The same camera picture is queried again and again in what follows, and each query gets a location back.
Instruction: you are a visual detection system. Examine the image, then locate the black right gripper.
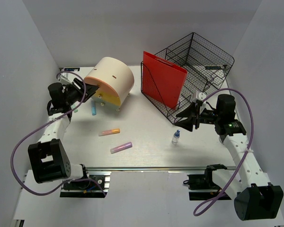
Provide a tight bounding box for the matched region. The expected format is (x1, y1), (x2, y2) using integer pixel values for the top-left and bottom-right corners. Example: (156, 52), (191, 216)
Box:
(174, 101), (221, 132)

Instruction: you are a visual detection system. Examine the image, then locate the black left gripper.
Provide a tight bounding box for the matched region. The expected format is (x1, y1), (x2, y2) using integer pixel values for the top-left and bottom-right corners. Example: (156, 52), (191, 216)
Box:
(64, 78), (99, 106)

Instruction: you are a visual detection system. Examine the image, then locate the peach top drawer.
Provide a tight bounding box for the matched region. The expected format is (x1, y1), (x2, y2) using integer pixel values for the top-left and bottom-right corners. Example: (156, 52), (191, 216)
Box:
(84, 76), (118, 97)

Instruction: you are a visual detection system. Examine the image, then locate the cream semicircular drawer box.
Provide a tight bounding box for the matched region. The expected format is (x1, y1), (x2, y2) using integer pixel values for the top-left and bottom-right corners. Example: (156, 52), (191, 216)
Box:
(87, 57), (134, 111)

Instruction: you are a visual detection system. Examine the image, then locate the red file folder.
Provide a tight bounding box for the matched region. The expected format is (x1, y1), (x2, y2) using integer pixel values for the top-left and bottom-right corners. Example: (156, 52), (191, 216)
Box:
(142, 51), (187, 109)

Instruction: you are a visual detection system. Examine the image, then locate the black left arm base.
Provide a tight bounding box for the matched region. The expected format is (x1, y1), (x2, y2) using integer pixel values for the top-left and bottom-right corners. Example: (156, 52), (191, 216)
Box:
(60, 166), (111, 198)

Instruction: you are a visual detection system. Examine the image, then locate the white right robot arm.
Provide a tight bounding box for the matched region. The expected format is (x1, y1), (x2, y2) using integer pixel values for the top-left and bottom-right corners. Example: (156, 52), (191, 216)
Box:
(176, 92), (284, 221)

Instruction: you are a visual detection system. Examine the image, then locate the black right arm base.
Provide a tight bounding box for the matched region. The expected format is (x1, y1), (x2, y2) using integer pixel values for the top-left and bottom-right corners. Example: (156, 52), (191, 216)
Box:
(183, 164), (236, 201)

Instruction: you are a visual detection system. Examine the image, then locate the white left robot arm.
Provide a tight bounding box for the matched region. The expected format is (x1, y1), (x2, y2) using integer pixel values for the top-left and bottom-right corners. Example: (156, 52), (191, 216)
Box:
(28, 79), (99, 189)

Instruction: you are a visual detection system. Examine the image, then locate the yellow bottom drawer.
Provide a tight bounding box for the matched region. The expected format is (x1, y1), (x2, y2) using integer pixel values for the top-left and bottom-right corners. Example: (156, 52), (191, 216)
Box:
(93, 93), (121, 106)

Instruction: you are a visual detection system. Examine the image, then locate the blue tube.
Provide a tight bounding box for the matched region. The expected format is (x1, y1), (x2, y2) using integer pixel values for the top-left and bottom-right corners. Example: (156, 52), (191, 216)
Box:
(91, 100), (97, 116)

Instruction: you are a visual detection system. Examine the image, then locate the small blue capped bottle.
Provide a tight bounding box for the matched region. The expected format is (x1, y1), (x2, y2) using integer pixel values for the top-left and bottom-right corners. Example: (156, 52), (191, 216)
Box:
(171, 130), (180, 144)

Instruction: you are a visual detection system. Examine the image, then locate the black label sticker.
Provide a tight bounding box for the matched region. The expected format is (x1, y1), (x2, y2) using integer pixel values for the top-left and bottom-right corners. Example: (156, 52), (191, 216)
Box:
(63, 68), (80, 72)

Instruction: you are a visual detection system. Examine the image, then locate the green capped tube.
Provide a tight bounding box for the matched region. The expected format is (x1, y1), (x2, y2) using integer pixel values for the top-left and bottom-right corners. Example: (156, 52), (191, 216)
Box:
(71, 105), (78, 113)

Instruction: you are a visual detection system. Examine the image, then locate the orange capped pink tube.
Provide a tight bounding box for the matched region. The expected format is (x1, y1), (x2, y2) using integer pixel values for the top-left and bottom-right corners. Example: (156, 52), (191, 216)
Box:
(98, 128), (120, 137)

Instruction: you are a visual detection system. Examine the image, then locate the purple tube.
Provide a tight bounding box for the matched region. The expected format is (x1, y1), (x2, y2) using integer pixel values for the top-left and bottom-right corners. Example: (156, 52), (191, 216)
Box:
(110, 142), (133, 154)

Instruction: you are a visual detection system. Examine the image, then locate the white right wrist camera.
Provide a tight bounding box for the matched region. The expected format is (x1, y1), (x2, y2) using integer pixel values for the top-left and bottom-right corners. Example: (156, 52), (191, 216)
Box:
(192, 91), (206, 106)

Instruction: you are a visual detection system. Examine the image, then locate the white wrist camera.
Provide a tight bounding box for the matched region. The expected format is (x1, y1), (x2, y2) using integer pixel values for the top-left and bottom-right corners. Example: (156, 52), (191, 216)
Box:
(192, 91), (206, 106)
(57, 73), (72, 85)

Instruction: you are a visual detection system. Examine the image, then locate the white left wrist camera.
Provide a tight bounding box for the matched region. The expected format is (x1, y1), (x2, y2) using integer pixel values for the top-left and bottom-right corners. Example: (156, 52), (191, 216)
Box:
(57, 73), (72, 85)

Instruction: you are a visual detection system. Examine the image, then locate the black wire mesh organizer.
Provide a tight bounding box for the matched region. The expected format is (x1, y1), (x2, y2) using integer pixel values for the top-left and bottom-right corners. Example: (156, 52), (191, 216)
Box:
(141, 32), (235, 124)

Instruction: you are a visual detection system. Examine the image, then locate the aluminium front rail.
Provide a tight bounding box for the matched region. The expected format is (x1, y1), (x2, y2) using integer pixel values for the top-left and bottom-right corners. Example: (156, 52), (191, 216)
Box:
(85, 166), (236, 171)

